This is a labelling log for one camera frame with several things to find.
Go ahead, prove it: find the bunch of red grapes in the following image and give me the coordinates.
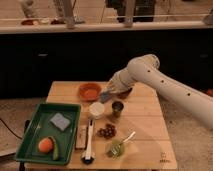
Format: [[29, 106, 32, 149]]
[[97, 124, 116, 139]]

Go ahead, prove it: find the green plastic tray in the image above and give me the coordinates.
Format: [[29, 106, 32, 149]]
[[14, 103, 81, 165]]

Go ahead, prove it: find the green cucumber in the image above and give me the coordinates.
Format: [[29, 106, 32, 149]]
[[50, 136, 59, 160]]

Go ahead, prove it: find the grey sponge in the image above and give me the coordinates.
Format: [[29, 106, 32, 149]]
[[50, 113, 70, 131]]

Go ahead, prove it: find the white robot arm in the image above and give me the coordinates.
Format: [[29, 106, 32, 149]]
[[107, 54, 213, 130]]

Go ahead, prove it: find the orange bowl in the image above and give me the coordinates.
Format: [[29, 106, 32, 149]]
[[78, 83, 101, 102]]

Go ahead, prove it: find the white spatula black handle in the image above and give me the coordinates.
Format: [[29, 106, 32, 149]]
[[81, 119, 94, 165]]

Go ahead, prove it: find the orange fruit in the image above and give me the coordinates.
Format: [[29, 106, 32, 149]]
[[38, 138, 53, 153]]

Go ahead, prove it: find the grey-blue towel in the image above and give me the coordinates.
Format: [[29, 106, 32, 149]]
[[99, 91, 111, 103]]

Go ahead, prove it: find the white paper cup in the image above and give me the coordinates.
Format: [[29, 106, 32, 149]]
[[89, 102, 105, 119]]

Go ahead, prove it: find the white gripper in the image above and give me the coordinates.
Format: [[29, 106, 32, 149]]
[[107, 69, 133, 94]]

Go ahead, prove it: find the white spoon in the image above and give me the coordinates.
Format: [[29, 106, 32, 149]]
[[111, 131, 136, 155]]

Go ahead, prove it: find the small metal cup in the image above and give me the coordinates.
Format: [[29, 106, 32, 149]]
[[112, 101, 124, 117]]

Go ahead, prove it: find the wooden block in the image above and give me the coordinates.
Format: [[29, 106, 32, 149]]
[[75, 125, 87, 149]]

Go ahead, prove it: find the green small bowl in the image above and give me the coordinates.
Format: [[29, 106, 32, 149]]
[[106, 140, 124, 158]]

